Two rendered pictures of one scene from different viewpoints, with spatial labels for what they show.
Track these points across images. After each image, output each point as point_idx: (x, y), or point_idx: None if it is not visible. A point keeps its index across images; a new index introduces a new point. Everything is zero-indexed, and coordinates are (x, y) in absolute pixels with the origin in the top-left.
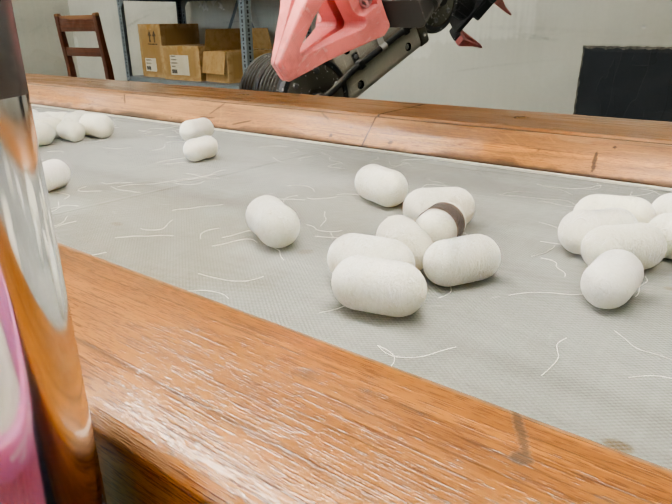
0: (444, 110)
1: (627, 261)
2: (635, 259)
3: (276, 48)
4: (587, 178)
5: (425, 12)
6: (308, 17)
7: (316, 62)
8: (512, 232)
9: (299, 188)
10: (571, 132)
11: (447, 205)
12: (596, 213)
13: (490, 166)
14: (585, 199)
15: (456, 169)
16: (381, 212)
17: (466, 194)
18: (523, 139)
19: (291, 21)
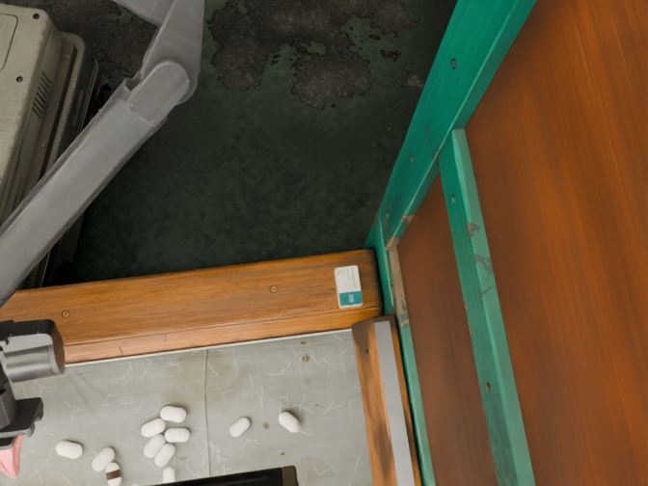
0: (17, 316)
1: (171, 478)
2: (172, 474)
3: (11, 476)
4: (122, 359)
5: (42, 414)
6: (13, 464)
7: (19, 456)
8: (127, 445)
9: (29, 455)
10: (102, 338)
11: (113, 473)
12: (152, 449)
13: (78, 364)
14: (144, 433)
15: (67, 379)
16: (79, 458)
17: (110, 455)
18: (84, 348)
19: (10, 471)
